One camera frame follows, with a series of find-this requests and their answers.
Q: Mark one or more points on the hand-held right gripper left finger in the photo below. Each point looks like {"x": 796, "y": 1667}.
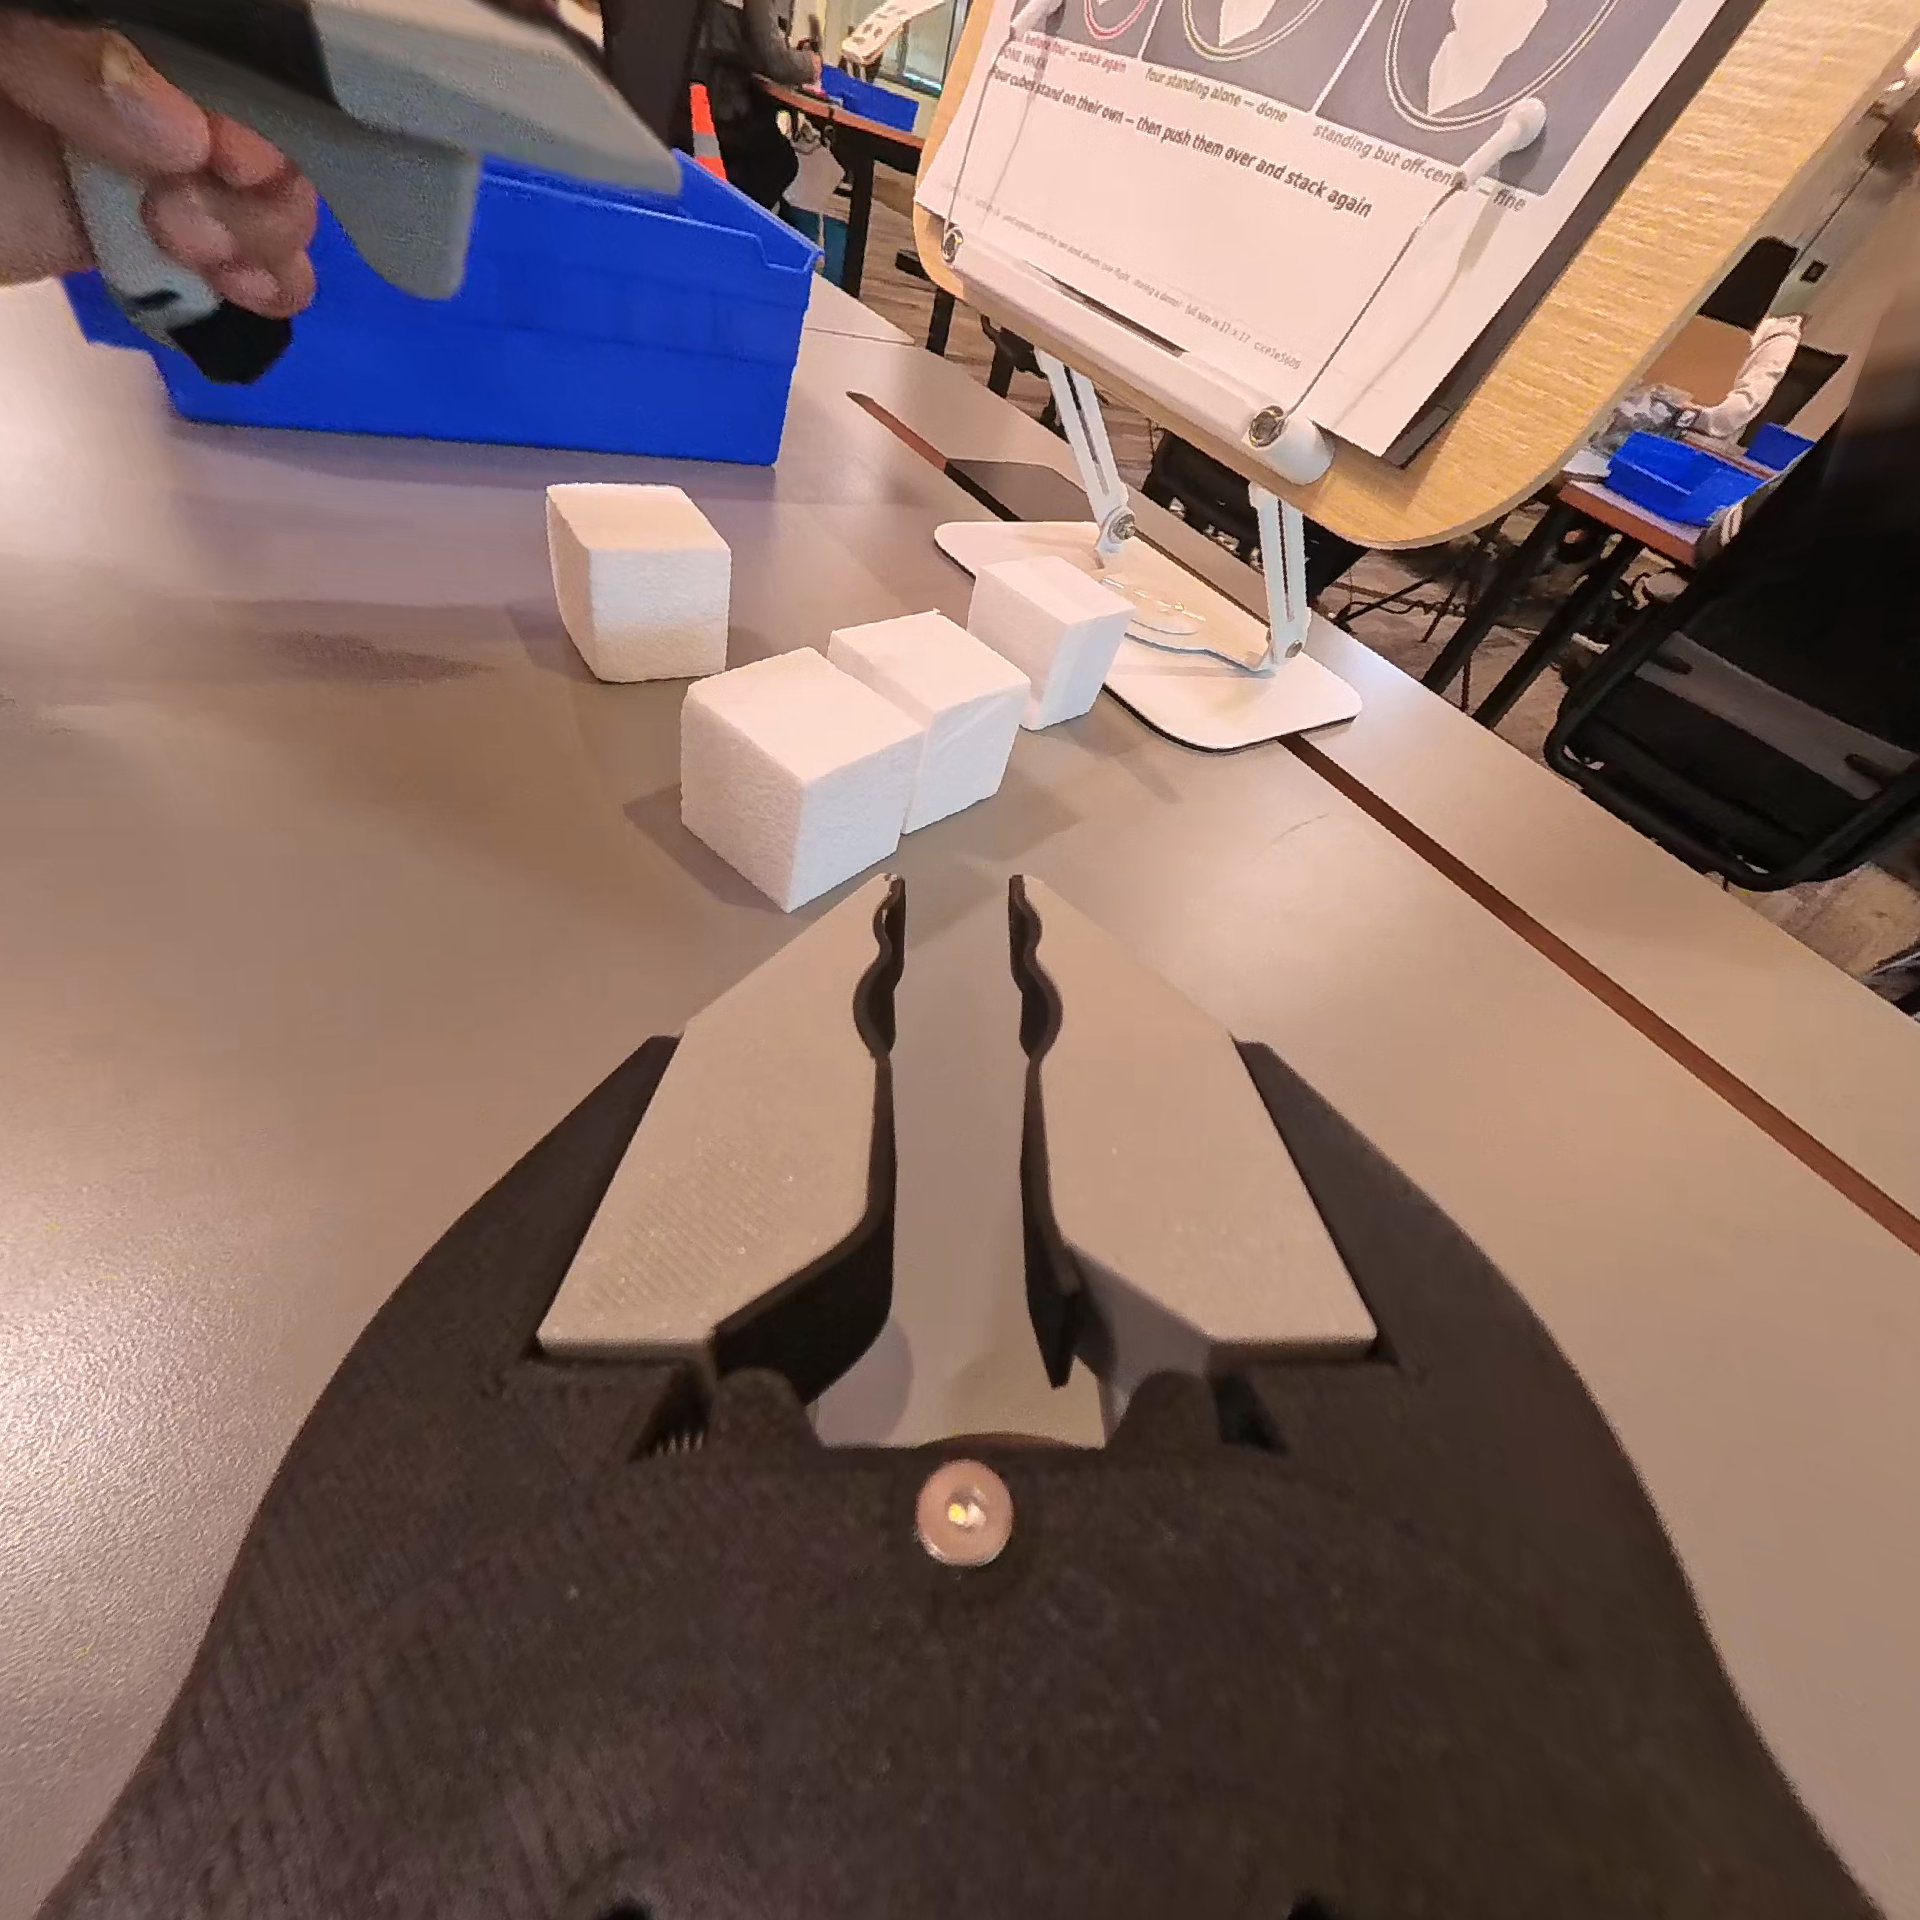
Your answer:
{"x": 720, "y": 1186}

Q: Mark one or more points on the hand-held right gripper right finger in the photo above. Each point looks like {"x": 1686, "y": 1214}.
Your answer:
{"x": 1186, "y": 1186}

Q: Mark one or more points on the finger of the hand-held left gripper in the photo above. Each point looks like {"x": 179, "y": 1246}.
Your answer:
{"x": 390, "y": 211}
{"x": 482, "y": 77}

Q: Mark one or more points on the white foam cube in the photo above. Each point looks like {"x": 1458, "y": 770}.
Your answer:
{"x": 944, "y": 692}
{"x": 796, "y": 781}
{"x": 1051, "y": 638}
{"x": 638, "y": 586}

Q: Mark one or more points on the person's left hand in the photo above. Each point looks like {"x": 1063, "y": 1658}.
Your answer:
{"x": 150, "y": 136}

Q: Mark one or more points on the blue plastic bin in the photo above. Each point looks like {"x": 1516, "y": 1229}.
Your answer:
{"x": 525, "y": 330}

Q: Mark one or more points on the orange traffic cone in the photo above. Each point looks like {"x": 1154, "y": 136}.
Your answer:
{"x": 704, "y": 136}

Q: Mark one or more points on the small blue bin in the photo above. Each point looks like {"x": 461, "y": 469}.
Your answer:
{"x": 1682, "y": 482}
{"x": 870, "y": 107}

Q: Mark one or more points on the white document stand with sheet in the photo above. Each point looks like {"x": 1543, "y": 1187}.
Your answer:
{"x": 1245, "y": 704}

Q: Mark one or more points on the black rectangular desk panel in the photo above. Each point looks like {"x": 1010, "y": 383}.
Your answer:
{"x": 1027, "y": 487}

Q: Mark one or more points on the black mesh office chair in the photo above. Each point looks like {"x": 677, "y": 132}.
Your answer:
{"x": 1724, "y": 750}

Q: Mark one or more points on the printed instruction sheet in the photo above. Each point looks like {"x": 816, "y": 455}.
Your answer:
{"x": 1200, "y": 254}

